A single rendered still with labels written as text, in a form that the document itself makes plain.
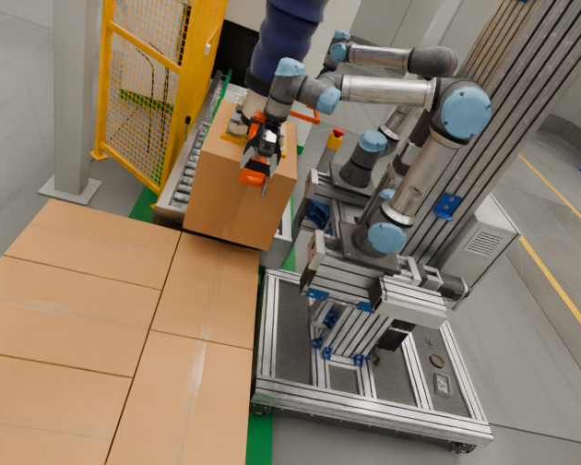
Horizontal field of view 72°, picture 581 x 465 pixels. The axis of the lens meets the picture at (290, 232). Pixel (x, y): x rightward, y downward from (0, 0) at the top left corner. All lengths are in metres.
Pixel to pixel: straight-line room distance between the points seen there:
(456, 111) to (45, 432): 1.40
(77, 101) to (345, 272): 1.87
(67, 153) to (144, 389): 1.81
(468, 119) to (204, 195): 1.06
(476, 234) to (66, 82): 2.25
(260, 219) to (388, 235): 0.68
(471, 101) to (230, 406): 1.18
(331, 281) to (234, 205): 0.53
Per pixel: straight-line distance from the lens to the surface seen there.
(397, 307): 1.51
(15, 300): 1.71
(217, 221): 1.79
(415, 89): 1.27
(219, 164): 1.64
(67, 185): 3.04
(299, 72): 1.18
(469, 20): 11.39
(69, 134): 2.83
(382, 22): 10.83
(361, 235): 1.46
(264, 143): 1.19
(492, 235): 1.76
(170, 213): 2.05
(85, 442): 1.41
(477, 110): 1.13
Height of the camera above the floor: 1.83
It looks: 35 degrees down
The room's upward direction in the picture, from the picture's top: 24 degrees clockwise
